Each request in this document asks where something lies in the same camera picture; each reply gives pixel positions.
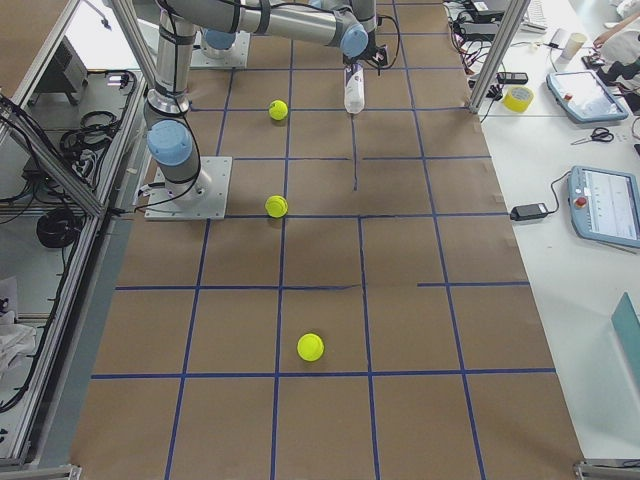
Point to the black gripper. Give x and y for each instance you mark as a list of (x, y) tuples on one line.
[(351, 59)]

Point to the clear tennis ball can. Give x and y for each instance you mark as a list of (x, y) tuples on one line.
[(354, 98)]

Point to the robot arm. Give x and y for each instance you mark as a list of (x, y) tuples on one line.
[(347, 25)]

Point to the tennis ball Wilson front left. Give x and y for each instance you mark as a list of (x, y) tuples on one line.
[(278, 110)]

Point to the tennis ball with black text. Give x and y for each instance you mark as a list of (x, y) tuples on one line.
[(276, 206)]

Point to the tennis ball front right corner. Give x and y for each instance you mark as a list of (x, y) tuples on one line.
[(310, 347)]

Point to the yellow tape roll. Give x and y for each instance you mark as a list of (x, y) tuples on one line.
[(518, 98)]

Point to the paper cup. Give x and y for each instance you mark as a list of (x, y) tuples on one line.
[(573, 45)]

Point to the left teach pendant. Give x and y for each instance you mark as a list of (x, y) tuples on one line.
[(584, 97)]

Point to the teach pendant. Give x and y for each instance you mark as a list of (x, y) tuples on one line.
[(604, 205), (584, 97)]

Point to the black power adapter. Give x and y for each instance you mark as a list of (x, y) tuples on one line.
[(527, 212)]

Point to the scissors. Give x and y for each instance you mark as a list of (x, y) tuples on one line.
[(599, 134)]

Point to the right teach pendant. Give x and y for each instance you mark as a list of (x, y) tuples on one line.
[(604, 205)]

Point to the aluminium frame post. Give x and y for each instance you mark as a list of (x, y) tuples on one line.
[(509, 26)]

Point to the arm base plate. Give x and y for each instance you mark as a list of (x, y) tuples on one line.
[(218, 50), (207, 199)]

